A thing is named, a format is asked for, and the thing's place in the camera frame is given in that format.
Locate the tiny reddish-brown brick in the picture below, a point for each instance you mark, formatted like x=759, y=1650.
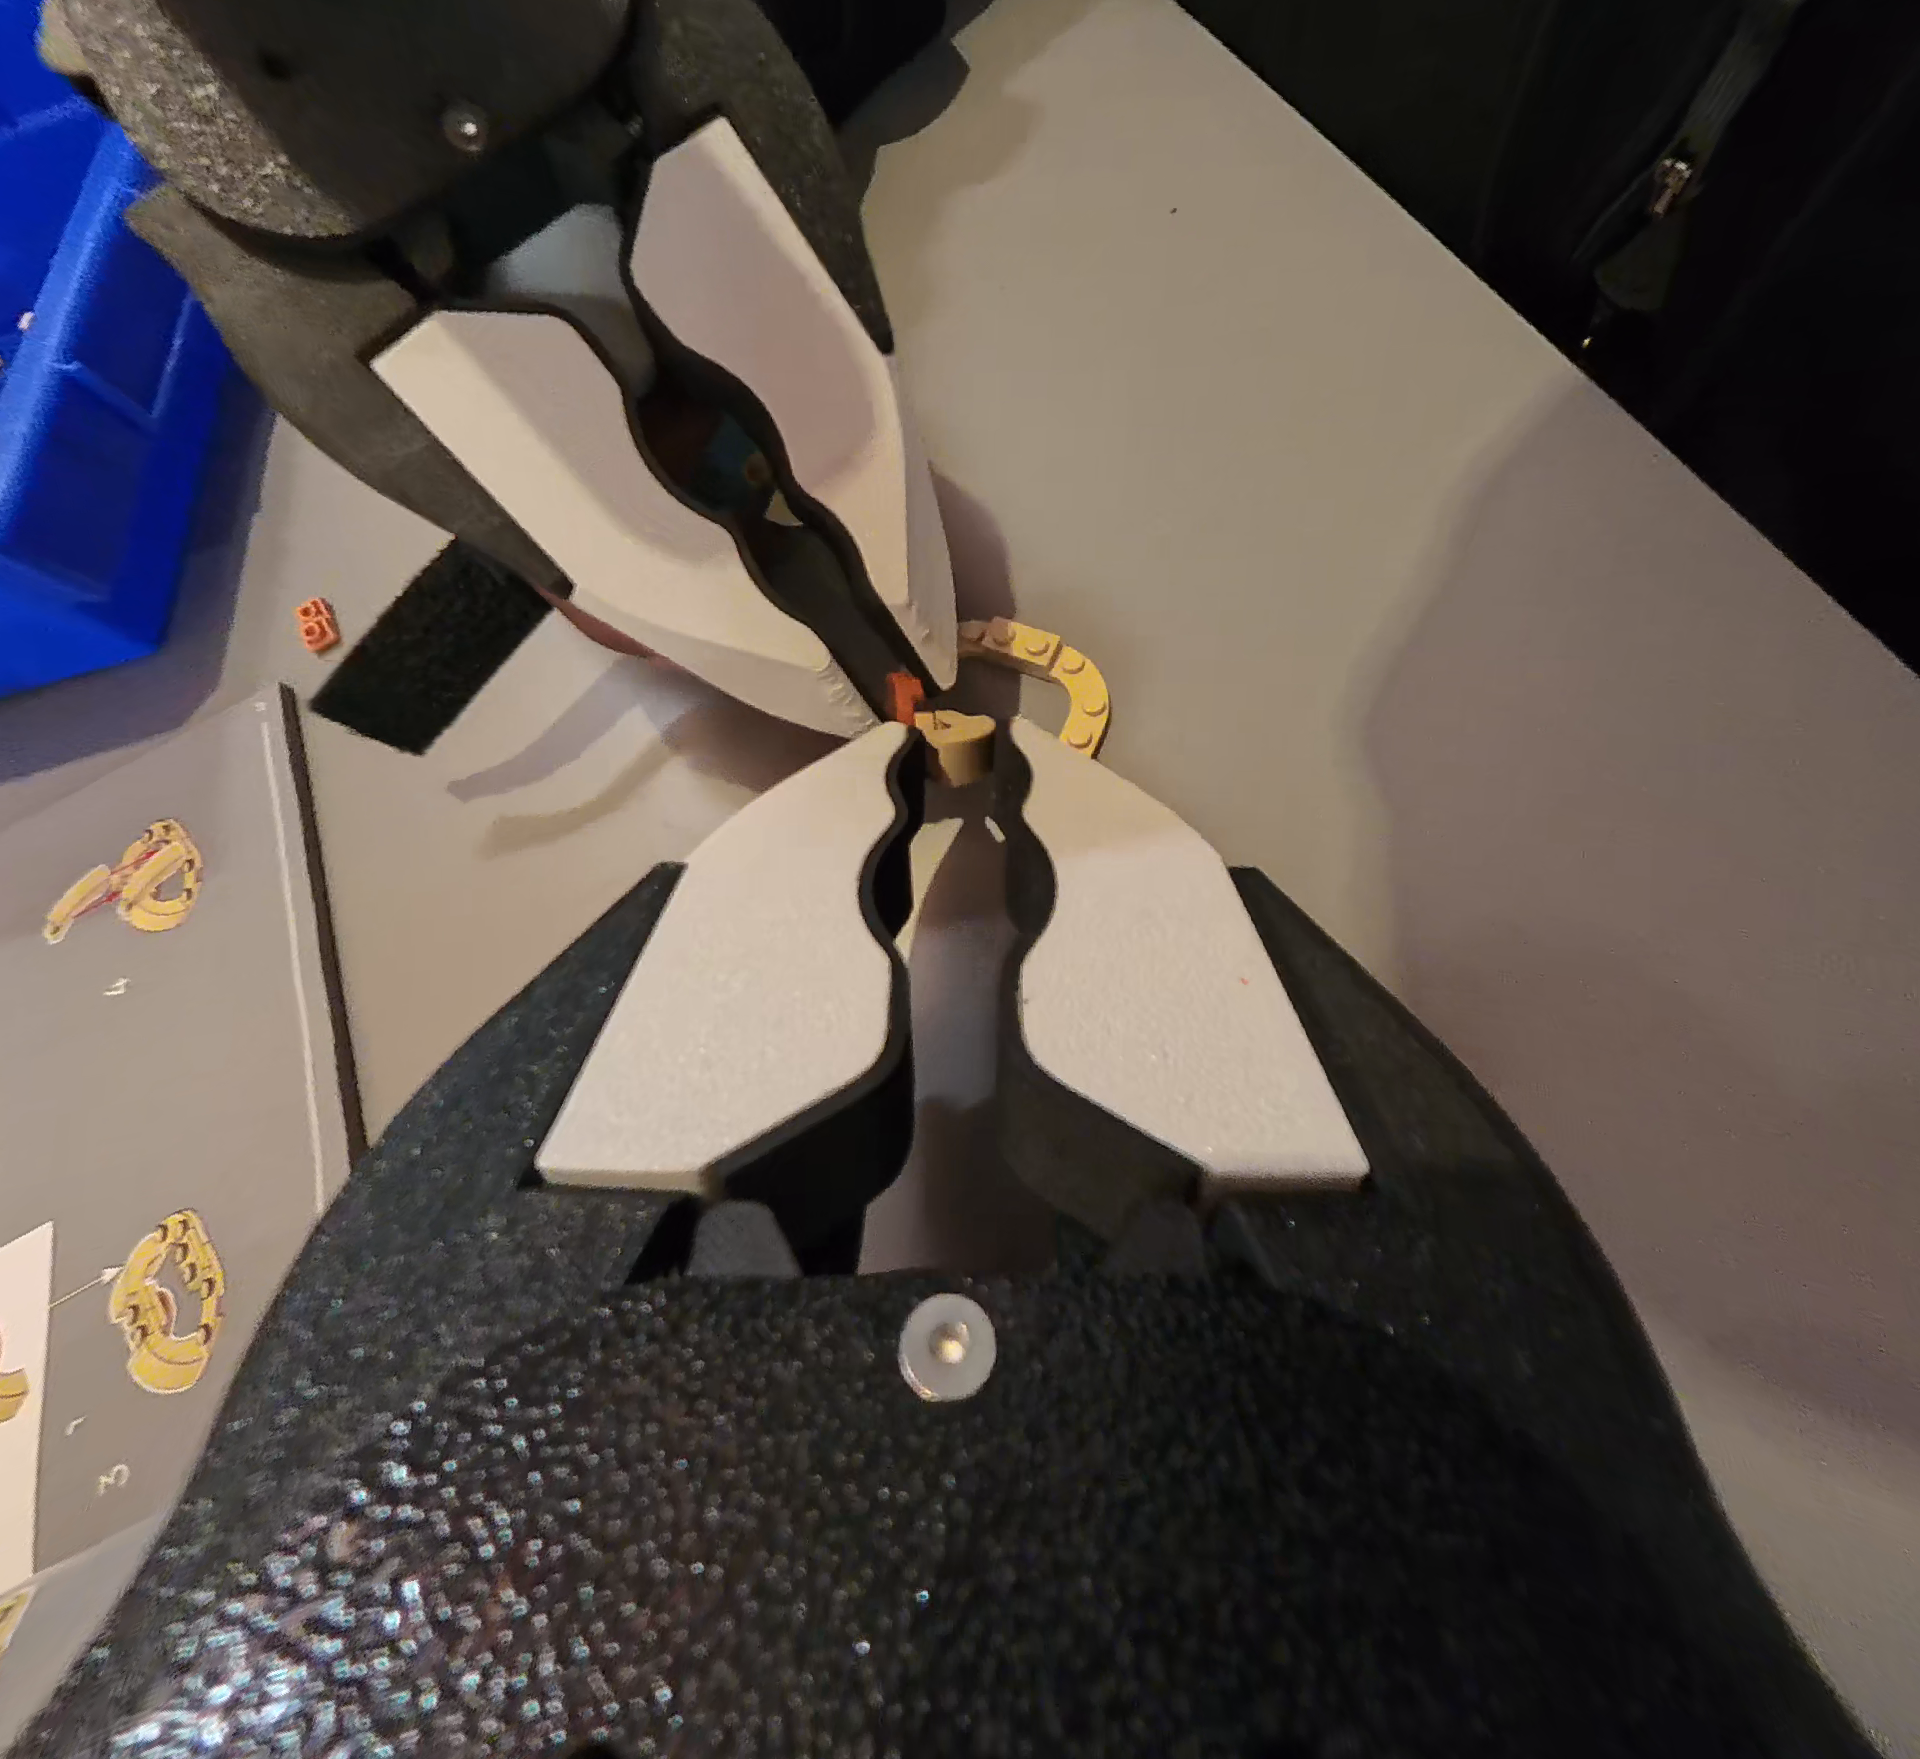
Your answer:
x=316, y=627

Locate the grey instruction booklet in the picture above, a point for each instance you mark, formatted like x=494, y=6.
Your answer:
x=181, y=1039

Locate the person's black jacket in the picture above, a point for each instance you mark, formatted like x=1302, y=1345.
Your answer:
x=1620, y=141

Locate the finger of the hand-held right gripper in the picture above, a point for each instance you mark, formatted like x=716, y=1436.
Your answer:
x=572, y=471
x=796, y=336

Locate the blue plastic bin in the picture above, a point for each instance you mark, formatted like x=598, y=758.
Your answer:
x=75, y=380

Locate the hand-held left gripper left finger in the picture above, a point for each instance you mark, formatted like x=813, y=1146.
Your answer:
x=720, y=1025

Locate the brown round toy brick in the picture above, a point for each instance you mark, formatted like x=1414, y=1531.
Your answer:
x=901, y=699

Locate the large tan arch brick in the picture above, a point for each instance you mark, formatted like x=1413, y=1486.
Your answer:
x=955, y=744
x=1065, y=664

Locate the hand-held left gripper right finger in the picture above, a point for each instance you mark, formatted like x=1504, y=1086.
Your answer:
x=1187, y=1025

